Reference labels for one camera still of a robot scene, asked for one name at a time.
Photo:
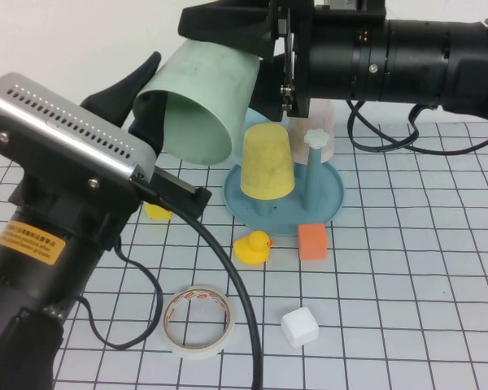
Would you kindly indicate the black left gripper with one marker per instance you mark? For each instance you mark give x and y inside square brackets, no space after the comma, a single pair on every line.
[85,219]

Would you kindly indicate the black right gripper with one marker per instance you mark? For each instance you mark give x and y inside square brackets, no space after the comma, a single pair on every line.
[329,57]

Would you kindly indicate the pale green plastic cup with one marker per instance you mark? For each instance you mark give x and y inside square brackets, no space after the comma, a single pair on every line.
[203,101]

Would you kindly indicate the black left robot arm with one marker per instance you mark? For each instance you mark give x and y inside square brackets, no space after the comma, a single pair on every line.
[20,280]

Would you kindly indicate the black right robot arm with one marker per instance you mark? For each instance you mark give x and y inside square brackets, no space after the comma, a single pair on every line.
[431,61]

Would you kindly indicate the light blue plastic cup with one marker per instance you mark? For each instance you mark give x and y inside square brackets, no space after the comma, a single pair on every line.
[254,118]

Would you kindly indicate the pale pink plastic cup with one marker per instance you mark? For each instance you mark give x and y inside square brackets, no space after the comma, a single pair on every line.
[321,120]

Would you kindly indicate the yellow plastic cup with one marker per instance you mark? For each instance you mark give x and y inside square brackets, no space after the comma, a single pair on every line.
[266,162]

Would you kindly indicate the teal cup stand white knobs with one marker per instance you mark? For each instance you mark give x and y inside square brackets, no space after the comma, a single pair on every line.
[323,203]

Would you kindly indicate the yellow foam cube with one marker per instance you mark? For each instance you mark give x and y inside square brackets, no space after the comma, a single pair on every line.
[158,213]

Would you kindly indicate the yellow rubber duck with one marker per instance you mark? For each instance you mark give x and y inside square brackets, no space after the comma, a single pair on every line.
[250,252]

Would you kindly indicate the orange foam cube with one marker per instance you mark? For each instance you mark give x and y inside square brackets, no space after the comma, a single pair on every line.
[313,243]

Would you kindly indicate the white tape roll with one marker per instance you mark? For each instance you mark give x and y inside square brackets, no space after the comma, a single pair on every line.
[195,353]

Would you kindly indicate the grid pattern tablecloth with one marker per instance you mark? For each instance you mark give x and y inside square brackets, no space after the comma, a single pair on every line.
[390,264]

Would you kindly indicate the white foam cube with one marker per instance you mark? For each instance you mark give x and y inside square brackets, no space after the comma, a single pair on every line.
[299,327]

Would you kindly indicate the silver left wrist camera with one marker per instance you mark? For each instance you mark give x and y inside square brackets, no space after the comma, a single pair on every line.
[65,122]

